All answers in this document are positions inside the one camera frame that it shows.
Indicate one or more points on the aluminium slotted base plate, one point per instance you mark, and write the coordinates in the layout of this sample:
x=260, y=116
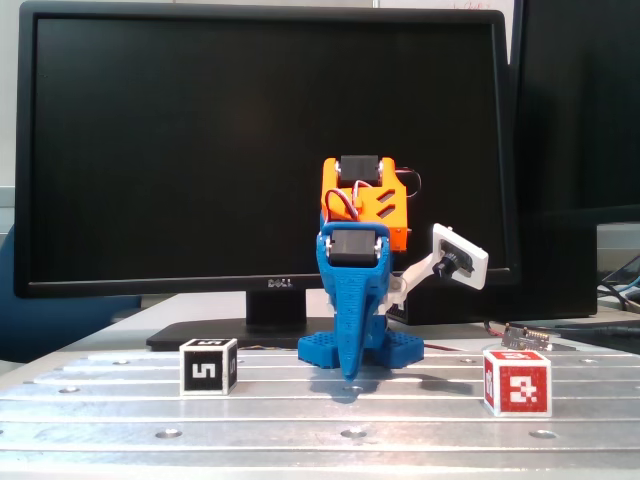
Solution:
x=300, y=450

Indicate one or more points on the plain black monitor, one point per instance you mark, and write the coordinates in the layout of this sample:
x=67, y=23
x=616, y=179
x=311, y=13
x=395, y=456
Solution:
x=575, y=100

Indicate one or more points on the small controller circuit board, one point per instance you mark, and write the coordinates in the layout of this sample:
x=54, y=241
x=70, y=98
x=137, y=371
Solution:
x=525, y=340

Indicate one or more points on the orange gripper with servo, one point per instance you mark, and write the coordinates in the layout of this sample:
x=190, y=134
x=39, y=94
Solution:
x=351, y=286

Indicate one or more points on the white gripper camera module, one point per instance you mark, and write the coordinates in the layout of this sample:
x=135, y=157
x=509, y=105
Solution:
x=415, y=274

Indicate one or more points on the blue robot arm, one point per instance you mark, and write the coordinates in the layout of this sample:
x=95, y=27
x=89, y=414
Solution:
x=400, y=350

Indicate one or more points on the black cube with white marker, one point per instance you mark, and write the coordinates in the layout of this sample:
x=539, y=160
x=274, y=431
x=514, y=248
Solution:
x=220, y=370

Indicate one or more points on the black Dell monitor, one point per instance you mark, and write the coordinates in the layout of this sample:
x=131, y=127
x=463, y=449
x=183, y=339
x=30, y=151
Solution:
x=150, y=150

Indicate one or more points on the red cube with white marker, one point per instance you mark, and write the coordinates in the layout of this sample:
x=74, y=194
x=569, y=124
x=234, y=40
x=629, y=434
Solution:
x=510, y=380

